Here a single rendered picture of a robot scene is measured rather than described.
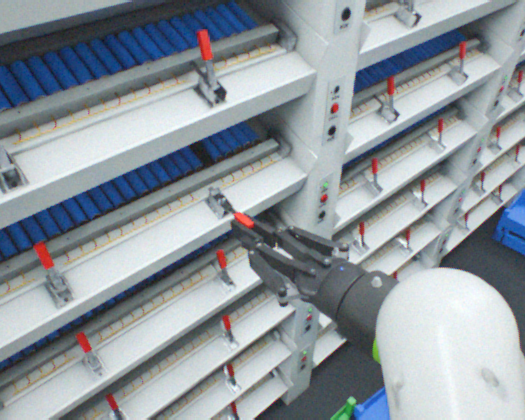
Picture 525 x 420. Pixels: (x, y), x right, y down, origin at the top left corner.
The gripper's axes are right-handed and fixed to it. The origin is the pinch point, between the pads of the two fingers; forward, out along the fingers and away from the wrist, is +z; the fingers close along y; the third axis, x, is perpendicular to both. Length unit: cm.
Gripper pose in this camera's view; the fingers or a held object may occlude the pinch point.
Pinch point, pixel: (252, 233)
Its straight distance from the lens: 70.0
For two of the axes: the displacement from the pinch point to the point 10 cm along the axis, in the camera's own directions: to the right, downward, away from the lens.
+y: 7.6, -4.3, 4.9
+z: -6.4, -3.7, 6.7
